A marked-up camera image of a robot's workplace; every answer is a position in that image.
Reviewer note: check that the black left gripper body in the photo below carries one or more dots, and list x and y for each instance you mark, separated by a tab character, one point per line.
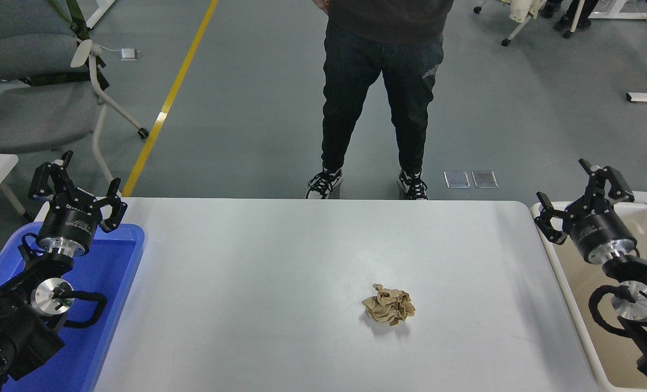
70	223

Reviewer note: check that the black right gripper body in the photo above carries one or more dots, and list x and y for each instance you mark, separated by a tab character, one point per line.
598	237

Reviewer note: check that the tan paper ball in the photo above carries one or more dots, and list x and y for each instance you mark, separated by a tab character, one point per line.
389	307

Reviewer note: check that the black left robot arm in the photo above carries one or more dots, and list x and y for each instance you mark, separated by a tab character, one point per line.
7	332

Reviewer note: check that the large pale plastic bin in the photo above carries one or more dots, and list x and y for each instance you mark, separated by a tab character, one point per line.
579	305

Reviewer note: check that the grey office chair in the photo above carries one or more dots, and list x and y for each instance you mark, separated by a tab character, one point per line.
29	114

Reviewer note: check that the metal floor outlet cover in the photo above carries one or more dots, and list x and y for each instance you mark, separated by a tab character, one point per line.
484	178
457	179

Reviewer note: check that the blue plastic tray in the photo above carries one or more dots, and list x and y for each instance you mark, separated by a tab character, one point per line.
105	305

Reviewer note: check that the white power adapter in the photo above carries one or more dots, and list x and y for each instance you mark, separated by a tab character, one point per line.
128	53

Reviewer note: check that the person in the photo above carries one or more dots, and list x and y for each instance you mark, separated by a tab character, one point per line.
356	81
568	13

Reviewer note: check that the rolling chair with cream coat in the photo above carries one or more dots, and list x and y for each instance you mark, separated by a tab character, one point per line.
522	10

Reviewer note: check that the white rolling chair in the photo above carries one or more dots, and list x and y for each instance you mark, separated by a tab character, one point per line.
478	8

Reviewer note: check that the white desk base frame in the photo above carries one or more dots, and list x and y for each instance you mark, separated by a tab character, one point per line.
623	14

